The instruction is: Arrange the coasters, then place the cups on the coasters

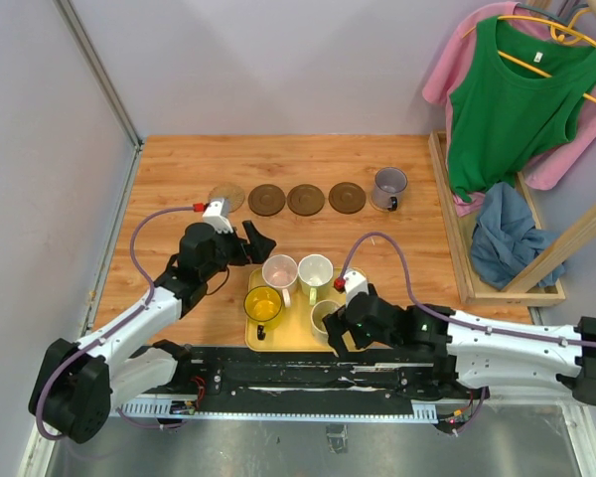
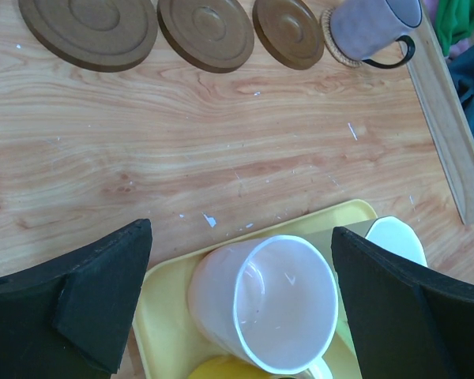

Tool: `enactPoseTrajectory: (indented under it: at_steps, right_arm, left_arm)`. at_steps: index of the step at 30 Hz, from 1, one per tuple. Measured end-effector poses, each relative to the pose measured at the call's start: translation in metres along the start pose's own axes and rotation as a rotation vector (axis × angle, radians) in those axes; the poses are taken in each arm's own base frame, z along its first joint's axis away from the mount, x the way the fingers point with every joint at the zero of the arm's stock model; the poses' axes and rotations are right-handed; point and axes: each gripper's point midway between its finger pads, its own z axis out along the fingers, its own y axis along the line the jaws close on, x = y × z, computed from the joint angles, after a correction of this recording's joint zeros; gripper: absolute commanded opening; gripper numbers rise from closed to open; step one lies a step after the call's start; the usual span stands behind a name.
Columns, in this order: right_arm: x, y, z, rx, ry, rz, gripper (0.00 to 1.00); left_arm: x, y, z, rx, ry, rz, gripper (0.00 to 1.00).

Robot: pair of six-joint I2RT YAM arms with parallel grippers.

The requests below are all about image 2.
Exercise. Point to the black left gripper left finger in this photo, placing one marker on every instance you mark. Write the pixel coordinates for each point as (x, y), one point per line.
(70, 317)

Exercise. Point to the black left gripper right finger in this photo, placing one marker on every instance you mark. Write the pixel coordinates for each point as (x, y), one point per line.
(406, 320)

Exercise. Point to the white mug green handle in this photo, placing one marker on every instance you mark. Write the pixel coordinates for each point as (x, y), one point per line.
(397, 237)

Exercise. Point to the pink translucent mug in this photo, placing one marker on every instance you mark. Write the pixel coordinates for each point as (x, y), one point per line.
(270, 301)

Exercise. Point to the brown wooden coaster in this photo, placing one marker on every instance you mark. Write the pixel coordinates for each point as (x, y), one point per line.
(103, 36)
(216, 36)
(289, 31)

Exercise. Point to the purple mug black handle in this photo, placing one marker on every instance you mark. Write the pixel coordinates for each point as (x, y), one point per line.
(361, 28)

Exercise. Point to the woven rattan coaster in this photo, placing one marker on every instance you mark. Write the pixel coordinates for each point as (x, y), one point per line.
(330, 43)

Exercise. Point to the yellow plastic tray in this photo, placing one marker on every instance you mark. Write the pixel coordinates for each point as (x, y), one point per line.
(169, 343)

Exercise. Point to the green tank top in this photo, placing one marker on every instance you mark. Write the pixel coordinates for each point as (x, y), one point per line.
(454, 21)

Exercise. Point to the pink t-shirt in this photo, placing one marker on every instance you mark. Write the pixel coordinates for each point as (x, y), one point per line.
(431, 7)

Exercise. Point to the yellow mug black handle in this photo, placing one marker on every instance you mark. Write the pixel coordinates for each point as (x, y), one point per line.
(227, 367)

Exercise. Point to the wooden clothes rack frame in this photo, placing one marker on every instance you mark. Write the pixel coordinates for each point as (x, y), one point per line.
(444, 116)

